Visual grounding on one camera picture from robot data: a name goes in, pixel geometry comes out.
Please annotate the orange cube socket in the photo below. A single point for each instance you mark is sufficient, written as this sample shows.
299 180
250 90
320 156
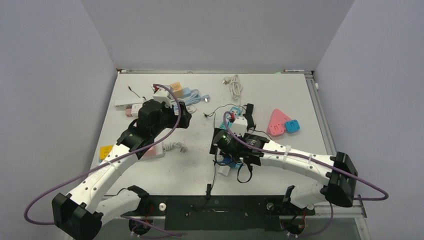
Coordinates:
177 89

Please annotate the yellow socket block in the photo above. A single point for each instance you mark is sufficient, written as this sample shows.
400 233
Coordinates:
104 152

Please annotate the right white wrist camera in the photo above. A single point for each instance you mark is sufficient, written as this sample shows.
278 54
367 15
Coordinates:
240 126

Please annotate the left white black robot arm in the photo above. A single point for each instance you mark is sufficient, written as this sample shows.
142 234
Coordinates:
82 212

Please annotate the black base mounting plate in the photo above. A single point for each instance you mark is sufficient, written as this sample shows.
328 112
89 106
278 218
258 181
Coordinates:
220 212

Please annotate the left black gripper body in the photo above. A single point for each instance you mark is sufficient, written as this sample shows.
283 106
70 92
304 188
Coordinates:
168 119

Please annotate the white cube adapter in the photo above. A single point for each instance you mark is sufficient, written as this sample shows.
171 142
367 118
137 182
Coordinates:
135 109

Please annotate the teal power strip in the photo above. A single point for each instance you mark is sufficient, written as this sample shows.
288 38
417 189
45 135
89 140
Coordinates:
234 116

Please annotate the white long power strip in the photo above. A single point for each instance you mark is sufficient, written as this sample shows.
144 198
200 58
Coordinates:
123 104

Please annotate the blue white small adapter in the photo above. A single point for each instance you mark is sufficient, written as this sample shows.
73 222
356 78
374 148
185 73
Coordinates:
226 165

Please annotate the pink triangular socket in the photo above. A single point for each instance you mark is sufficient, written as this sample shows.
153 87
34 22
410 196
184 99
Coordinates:
277 123

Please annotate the pink cube socket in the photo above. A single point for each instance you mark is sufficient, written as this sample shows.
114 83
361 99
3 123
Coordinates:
151 153

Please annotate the large black power adapter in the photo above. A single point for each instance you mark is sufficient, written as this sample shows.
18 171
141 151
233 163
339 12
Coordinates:
248 114

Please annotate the light blue power strip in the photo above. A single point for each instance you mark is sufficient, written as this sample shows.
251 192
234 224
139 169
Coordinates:
183 93

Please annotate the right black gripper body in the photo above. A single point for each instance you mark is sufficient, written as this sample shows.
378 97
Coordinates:
227 154

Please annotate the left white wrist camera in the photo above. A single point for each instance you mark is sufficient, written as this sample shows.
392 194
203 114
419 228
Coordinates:
163 95

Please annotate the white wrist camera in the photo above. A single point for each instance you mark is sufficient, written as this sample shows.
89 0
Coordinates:
163 95
240 126

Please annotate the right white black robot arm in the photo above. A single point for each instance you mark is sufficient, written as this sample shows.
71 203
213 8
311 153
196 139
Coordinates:
334 176

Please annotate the blue square plug adapter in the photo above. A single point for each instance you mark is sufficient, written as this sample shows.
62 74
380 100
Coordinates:
292 126

